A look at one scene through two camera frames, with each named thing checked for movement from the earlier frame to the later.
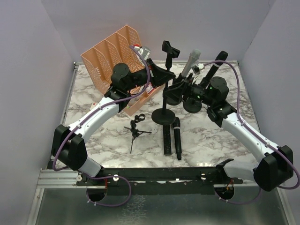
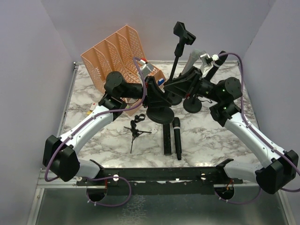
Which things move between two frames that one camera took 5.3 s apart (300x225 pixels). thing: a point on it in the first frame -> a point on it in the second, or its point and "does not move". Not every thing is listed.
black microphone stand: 166,116 -> 163,115
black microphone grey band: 222,56 does not move
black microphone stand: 192,105 does not move
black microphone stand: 173,94 does not move
